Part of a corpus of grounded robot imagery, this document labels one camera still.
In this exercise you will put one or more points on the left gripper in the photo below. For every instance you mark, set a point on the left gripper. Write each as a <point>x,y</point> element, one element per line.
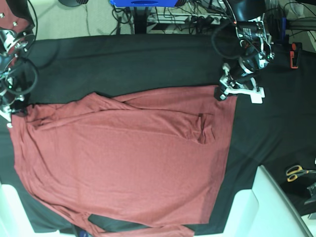
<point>256,53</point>

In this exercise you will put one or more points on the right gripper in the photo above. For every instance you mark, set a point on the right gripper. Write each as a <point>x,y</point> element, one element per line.
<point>12,82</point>

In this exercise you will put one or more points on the red long-sleeve shirt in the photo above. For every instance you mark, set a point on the red long-sleeve shirt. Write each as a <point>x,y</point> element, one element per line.
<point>155,158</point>

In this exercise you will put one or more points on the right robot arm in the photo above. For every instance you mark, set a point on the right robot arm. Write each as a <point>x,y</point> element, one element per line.
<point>16,39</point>

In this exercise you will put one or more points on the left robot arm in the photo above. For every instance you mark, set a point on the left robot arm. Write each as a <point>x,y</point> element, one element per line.
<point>247,19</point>

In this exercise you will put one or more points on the red and black clamp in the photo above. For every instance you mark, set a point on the red and black clamp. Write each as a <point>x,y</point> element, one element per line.
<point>295,52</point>

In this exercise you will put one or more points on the blue clamp at right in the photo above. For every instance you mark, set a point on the blue clamp at right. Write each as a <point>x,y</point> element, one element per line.
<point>281,30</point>

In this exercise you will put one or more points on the blue clamp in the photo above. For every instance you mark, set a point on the blue clamp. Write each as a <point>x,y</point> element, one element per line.
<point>79,232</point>
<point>281,30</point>

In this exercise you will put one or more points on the white power strip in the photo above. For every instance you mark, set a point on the white power strip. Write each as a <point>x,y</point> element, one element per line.
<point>181,18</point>

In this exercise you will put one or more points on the blue clamp at bottom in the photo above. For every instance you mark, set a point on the blue clamp at bottom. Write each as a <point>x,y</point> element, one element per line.
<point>79,232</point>

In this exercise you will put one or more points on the blue plastic box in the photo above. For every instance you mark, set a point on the blue plastic box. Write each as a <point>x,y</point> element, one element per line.
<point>143,3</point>

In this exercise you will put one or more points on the yellow-handled scissors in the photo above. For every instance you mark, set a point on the yellow-handled scissors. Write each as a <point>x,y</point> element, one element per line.
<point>297,171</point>

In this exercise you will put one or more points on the white table frame right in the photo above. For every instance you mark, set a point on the white table frame right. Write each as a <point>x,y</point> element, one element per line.
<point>264,211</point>

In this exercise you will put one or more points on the black stand post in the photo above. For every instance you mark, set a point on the black stand post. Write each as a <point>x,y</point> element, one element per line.
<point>140,15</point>

